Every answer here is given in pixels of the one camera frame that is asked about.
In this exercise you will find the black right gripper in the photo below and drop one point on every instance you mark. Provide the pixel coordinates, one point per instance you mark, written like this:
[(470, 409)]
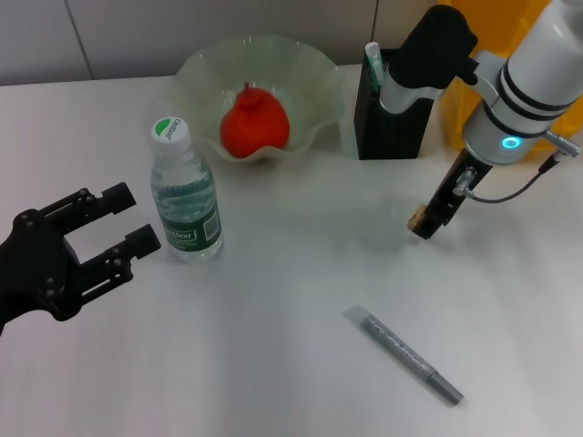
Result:
[(448, 200)]

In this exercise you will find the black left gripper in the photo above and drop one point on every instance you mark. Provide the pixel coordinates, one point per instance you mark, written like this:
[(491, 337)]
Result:
[(36, 268)]

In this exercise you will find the tan eraser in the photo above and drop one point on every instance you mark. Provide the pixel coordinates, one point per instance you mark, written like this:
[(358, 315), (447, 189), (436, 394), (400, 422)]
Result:
[(415, 220)]

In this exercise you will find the clear green-label water bottle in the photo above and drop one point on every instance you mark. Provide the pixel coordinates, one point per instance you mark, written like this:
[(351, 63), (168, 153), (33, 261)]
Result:
[(200, 191)]

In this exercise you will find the grey marker pen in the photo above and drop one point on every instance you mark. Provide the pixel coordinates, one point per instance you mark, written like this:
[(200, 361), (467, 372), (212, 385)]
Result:
[(401, 352)]

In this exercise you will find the orange fruit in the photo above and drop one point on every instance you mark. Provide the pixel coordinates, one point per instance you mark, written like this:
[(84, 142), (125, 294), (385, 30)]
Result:
[(255, 127)]

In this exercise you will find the black mesh pen holder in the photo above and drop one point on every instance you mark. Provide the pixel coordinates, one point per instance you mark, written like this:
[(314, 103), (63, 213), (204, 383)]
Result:
[(387, 136)]

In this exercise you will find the pale green wavy glass bowl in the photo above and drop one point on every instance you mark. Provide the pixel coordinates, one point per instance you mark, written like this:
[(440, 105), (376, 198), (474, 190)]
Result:
[(296, 73)]

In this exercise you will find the yellow plastic bin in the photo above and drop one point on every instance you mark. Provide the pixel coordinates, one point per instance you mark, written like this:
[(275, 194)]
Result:
[(501, 27)]

